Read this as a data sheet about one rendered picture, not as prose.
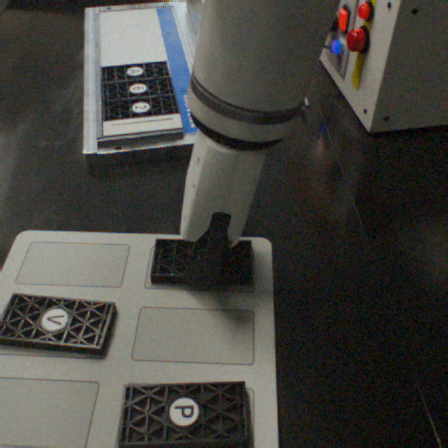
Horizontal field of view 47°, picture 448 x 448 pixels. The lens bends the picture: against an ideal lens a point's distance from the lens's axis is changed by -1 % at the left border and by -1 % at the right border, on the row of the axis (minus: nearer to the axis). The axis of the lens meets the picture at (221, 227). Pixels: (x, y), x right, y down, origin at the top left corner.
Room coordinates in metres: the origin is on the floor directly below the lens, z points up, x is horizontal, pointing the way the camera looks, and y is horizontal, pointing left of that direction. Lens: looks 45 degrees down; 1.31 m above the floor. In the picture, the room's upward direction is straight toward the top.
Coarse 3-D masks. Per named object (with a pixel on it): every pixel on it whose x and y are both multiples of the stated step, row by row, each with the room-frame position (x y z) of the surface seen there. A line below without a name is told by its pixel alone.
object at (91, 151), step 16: (176, 16) 0.91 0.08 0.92; (192, 32) 0.84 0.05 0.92; (192, 48) 0.78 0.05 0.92; (192, 64) 0.73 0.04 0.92; (96, 144) 0.52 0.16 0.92; (144, 144) 0.53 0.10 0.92; (160, 144) 0.53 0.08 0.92; (176, 144) 0.53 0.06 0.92; (192, 144) 0.53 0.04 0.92; (96, 160) 0.51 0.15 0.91; (112, 160) 0.51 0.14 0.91; (128, 160) 0.51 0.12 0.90; (144, 160) 0.52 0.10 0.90
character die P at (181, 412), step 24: (144, 384) 0.20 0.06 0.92; (168, 384) 0.20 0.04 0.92; (192, 384) 0.20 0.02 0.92; (216, 384) 0.20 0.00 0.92; (240, 384) 0.20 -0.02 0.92; (144, 408) 0.18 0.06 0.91; (168, 408) 0.18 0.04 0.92; (192, 408) 0.18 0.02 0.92; (216, 408) 0.18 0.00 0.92; (240, 408) 0.18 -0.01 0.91; (120, 432) 0.16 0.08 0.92; (144, 432) 0.16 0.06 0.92; (168, 432) 0.17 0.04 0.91; (192, 432) 0.17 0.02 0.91; (216, 432) 0.16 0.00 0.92; (240, 432) 0.16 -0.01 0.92
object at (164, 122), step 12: (120, 120) 0.56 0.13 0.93; (132, 120) 0.56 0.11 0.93; (144, 120) 0.56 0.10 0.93; (156, 120) 0.56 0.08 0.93; (168, 120) 0.56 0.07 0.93; (180, 120) 0.56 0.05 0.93; (108, 132) 0.53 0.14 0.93; (120, 132) 0.53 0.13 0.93; (132, 132) 0.53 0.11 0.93; (144, 132) 0.54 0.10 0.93
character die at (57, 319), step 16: (16, 304) 0.28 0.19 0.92; (32, 304) 0.28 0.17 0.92; (48, 304) 0.28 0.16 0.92; (64, 304) 0.28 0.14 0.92; (80, 304) 0.28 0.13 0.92; (96, 304) 0.28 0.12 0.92; (112, 304) 0.28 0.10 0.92; (0, 320) 0.26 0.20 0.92; (16, 320) 0.26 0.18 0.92; (32, 320) 0.27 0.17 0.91; (48, 320) 0.26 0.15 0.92; (64, 320) 0.26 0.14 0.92; (80, 320) 0.26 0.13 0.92; (96, 320) 0.26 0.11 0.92; (112, 320) 0.27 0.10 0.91; (0, 336) 0.25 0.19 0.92; (16, 336) 0.25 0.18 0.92; (32, 336) 0.25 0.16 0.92; (48, 336) 0.25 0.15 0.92; (64, 336) 0.25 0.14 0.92; (80, 336) 0.25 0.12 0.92; (96, 336) 0.25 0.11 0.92; (80, 352) 0.24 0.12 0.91; (96, 352) 0.23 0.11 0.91
